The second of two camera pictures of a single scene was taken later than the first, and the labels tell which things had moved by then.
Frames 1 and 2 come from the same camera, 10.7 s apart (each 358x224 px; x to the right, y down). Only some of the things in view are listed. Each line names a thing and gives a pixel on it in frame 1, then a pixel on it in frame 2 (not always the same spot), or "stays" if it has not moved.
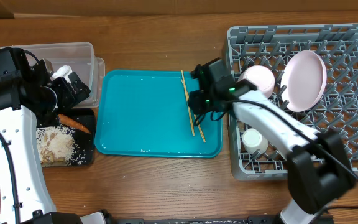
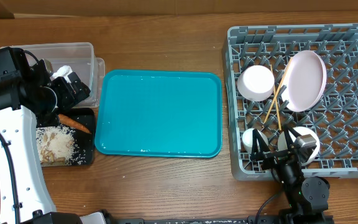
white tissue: [63, 71] stays
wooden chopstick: [198, 124] → [279, 89]
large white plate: [303, 80] stays
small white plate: [261, 76] stays
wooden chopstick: [188, 101] → [275, 98]
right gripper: [198, 108] → [274, 157]
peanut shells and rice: [57, 145] stays
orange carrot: [73, 123] stays
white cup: [253, 140] stays
